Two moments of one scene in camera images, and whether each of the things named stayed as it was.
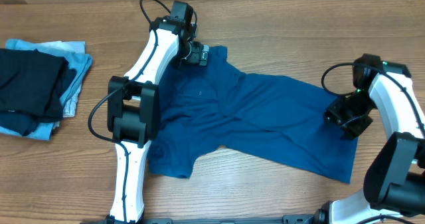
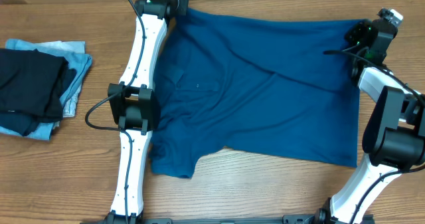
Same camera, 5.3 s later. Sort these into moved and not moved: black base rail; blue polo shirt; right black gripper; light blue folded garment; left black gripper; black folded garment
Moved: left black gripper; blue polo shirt; right black gripper
Not moved: black folded garment; black base rail; light blue folded garment
